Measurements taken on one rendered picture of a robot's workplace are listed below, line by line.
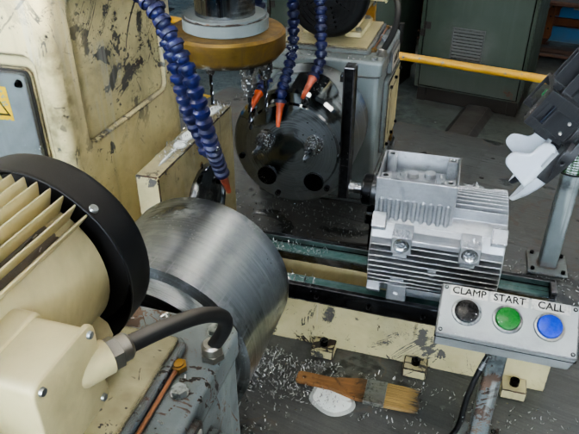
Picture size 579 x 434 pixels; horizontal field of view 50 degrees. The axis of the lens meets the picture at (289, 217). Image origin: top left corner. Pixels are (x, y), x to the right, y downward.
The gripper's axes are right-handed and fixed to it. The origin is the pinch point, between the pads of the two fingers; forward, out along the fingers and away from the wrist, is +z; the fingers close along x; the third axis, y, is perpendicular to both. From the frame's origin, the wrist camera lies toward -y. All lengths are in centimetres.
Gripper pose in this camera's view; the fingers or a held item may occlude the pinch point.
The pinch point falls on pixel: (520, 187)
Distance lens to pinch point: 92.6
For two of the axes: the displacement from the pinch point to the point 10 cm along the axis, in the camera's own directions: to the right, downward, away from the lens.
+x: -2.9, 5.1, -8.1
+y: -8.3, -5.6, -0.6
